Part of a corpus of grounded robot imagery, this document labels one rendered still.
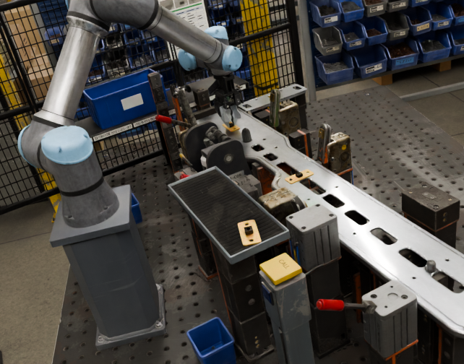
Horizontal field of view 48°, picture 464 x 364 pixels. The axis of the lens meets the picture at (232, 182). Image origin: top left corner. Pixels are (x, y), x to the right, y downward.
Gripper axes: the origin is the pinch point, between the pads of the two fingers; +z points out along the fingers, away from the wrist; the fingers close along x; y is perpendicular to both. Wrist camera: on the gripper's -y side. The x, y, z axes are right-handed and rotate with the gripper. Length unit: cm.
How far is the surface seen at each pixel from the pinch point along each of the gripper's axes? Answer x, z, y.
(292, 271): -32, -14, 98
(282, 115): 17.7, 0.9, 8.2
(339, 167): 16.7, 7.6, 43.2
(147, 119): -22.7, 1.3, -32.3
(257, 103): 18.9, 3.0, -14.1
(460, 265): 6, 2, 102
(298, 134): 16.4, 3.7, 20.6
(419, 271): -2, 2, 99
